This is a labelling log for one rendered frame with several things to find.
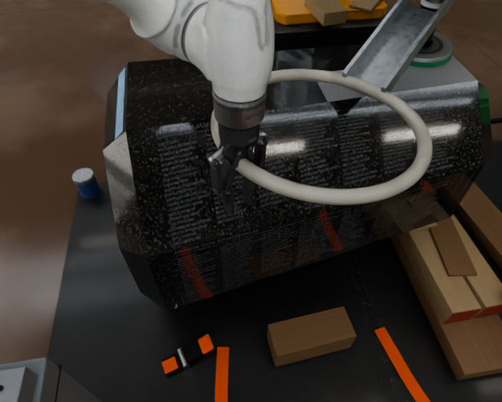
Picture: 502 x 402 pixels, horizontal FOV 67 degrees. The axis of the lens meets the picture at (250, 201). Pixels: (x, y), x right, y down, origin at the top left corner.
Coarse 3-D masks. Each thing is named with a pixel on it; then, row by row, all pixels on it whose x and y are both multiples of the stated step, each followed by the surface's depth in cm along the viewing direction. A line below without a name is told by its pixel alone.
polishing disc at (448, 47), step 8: (440, 40) 126; (448, 40) 126; (432, 48) 122; (440, 48) 122; (448, 48) 122; (416, 56) 119; (424, 56) 119; (432, 56) 119; (440, 56) 119; (448, 56) 120
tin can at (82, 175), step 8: (88, 168) 190; (72, 176) 187; (80, 176) 186; (88, 176) 186; (80, 184) 185; (88, 184) 187; (96, 184) 192; (80, 192) 192; (88, 192) 190; (96, 192) 193
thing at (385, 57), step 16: (400, 0) 107; (448, 0) 104; (400, 16) 111; (416, 16) 110; (432, 16) 109; (384, 32) 107; (400, 32) 108; (416, 32) 107; (432, 32) 106; (368, 48) 103; (384, 48) 106; (400, 48) 105; (416, 48) 100; (352, 64) 100; (368, 64) 104; (384, 64) 103; (400, 64) 97; (368, 80) 102; (384, 80) 101; (368, 96) 100
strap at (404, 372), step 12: (384, 336) 149; (228, 348) 146; (384, 348) 146; (396, 348) 146; (216, 360) 143; (228, 360) 143; (396, 360) 143; (216, 372) 140; (408, 372) 140; (216, 384) 137; (408, 384) 137; (216, 396) 135; (420, 396) 135
